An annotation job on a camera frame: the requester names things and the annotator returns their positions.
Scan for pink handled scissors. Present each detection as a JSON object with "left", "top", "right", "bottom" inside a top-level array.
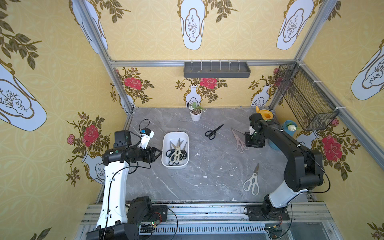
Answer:
[{"left": 231, "top": 128, "right": 249, "bottom": 153}]

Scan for cream kitchen shears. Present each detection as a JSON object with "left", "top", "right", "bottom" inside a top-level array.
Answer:
[{"left": 173, "top": 139, "right": 183, "bottom": 163}]

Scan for white plastic storage box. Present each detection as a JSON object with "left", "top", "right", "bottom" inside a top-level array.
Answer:
[{"left": 162, "top": 132, "right": 189, "bottom": 170}]

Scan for dark blue scissors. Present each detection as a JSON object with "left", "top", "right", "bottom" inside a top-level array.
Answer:
[{"left": 182, "top": 143, "right": 188, "bottom": 160}]

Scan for large black scissors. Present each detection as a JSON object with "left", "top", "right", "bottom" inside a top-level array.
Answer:
[{"left": 205, "top": 124, "right": 223, "bottom": 140}]

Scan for small black scissors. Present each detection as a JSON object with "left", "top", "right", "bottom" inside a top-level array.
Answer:
[{"left": 166, "top": 142, "right": 179, "bottom": 166}]

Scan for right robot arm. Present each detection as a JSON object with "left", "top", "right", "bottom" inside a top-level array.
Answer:
[{"left": 245, "top": 113, "right": 325, "bottom": 215}]

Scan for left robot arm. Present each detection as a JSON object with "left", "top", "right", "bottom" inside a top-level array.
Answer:
[{"left": 86, "top": 128, "right": 162, "bottom": 240}]

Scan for yellow watering can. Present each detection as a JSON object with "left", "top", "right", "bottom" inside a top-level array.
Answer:
[{"left": 256, "top": 106, "right": 274, "bottom": 120}]

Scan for teal bottle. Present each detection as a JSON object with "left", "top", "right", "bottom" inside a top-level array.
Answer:
[{"left": 268, "top": 120, "right": 298, "bottom": 151}]

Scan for white kitchen shears front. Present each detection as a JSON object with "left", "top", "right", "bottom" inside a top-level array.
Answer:
[{"left": 243, "top": 163, "right": 260, "bottom": 196}]

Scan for small potted plant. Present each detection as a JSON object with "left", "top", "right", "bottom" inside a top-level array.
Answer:
[{"left": 188, "top": 102, "right": 207, "bottom": 122}]

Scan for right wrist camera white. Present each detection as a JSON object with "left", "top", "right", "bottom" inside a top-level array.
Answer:
[{"left": 249, "top": 126, "right": 255, "bottom": 135}]

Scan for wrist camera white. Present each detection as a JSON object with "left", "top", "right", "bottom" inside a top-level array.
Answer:
[
  {"left": 249, "top": 126, "right": 255, "bottom": 135},
  {"left": 140, "top": 128, "right": 155, "bottom": 150}
]

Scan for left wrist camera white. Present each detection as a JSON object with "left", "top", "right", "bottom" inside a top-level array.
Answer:
[{"left": 140, "top": 128, "right": 155, "bottom": 150}]

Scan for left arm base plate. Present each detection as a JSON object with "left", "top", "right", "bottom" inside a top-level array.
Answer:
[{"left": 134, "top": 205, "right": 168, "bottom": 225}]

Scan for black wire mesh basket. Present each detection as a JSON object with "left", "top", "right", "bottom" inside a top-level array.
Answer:
[{"left": 275, "top": 63, "right": 339, "bottom": 131}]

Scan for aluminium front rail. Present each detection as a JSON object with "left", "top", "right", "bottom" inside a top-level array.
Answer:
[{"left": 73, "top": 202, "right": 344, "bottom": 240}]

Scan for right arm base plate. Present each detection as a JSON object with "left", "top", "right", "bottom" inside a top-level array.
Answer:
[{"left": 243, "top": 205, "right": 290, "bottom": 221}]

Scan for grey wall shelf rack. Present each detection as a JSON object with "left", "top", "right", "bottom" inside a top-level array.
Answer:
[{"left": 184, "top": 60, "right": 251, "bottom": 79}]

